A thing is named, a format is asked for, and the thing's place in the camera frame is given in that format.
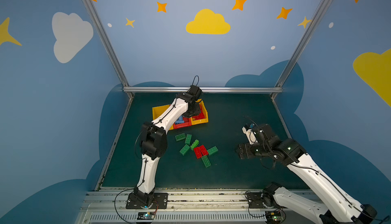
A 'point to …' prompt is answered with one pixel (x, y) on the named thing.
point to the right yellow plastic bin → (201, 121)
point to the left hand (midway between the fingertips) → (197, 112)
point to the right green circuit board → (273, 217)
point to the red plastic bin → (187, 122)
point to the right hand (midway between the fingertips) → (244, 146)
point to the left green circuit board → (145, 215)
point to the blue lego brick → (180, 120)
